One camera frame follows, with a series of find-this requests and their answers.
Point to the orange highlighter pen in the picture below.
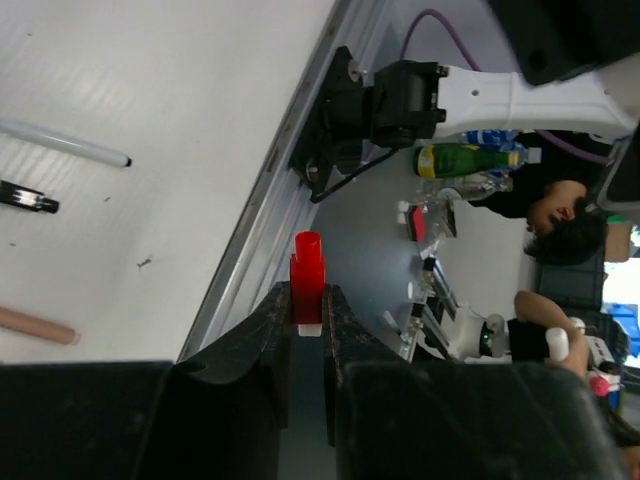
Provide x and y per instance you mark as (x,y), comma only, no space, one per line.
(37,327)

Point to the red pen cap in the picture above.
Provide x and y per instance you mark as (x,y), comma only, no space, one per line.
(308,280)

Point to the blue label plastic bottle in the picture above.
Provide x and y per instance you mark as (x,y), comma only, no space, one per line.
(502,141)

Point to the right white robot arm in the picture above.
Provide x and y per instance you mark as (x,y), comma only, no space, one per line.
(410,101)

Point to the person in black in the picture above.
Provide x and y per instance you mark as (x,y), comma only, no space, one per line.
(553,196)

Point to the black marker pen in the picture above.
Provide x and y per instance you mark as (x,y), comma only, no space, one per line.
(64,143)

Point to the green glass bottle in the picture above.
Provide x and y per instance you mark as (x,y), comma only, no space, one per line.
(452,160)

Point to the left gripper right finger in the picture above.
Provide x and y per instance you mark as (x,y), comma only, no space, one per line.
(353,358)

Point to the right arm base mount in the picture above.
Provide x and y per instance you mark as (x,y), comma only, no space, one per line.
(331,139)

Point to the aluminium frame rail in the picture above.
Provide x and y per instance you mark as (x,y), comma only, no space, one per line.
(257,255)

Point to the black pen cap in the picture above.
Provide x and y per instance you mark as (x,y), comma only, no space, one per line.
(21,197)

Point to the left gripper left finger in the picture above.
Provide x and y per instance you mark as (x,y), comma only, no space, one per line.
(229,402)

